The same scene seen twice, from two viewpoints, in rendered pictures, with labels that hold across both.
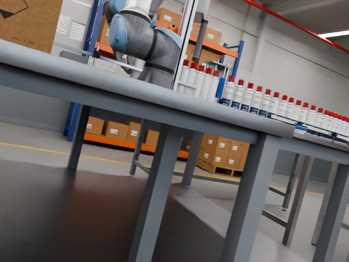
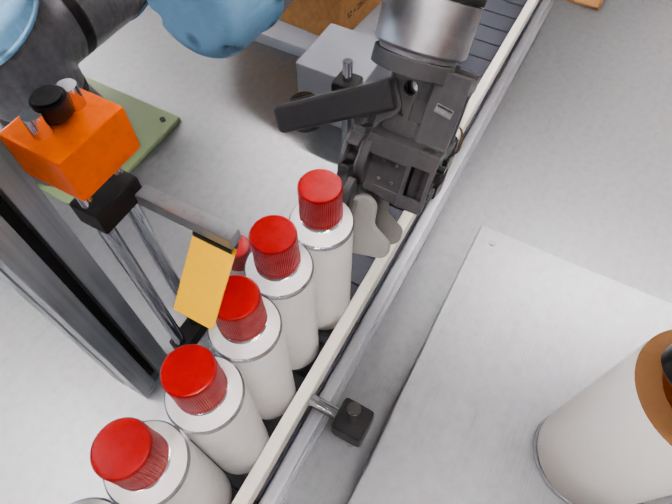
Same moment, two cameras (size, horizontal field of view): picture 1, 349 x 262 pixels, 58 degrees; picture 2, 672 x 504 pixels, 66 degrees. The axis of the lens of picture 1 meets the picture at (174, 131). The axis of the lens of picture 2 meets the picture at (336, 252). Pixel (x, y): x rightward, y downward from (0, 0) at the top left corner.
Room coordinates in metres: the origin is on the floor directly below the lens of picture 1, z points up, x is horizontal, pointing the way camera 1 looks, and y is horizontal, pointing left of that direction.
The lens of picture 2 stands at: (1.82, 0.14, 1.37)
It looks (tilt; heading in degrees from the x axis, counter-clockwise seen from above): 58 degrees down; 147
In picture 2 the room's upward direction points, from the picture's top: straight up
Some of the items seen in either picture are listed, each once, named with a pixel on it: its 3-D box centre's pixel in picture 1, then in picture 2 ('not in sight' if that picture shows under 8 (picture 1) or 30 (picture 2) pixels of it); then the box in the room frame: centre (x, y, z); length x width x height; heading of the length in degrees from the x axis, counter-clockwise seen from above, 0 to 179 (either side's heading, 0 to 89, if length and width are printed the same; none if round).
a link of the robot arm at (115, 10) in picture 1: (121, 8); not in sight; (1.46, 0.37, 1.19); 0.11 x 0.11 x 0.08; 27
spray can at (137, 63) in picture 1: (137, 64); (323, 259); (1.62, 0.26, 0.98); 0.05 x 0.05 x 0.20
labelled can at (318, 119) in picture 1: (317, 121); not in sight; (2.28, -0.97, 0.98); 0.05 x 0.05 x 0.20
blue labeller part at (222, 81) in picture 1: (219, 91); not in sight; (1.92, -0.20, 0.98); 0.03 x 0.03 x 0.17
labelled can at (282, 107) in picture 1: (281, 110); not in sight; (2.10, -0.65, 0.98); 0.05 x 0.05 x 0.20
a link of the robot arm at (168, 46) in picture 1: (163, 49); (10, 38); (1.18, 0.11, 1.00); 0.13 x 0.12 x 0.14; 117
